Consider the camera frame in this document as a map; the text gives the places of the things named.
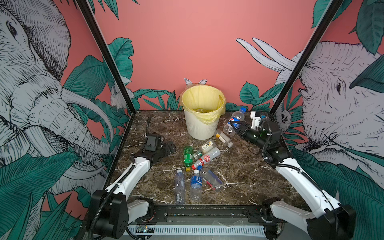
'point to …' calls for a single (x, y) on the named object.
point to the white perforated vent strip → (196, 230)
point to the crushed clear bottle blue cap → (210, 179)
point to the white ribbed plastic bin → (202, 126)
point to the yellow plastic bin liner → (205, 103)
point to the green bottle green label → (188, 157)
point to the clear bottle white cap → (179, 185)
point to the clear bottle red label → (212, 153)
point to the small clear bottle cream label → (207, 145)
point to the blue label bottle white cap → (196, 186)
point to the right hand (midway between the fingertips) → (230, 122)
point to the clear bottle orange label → (225, 139)
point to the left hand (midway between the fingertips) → (170, 146)
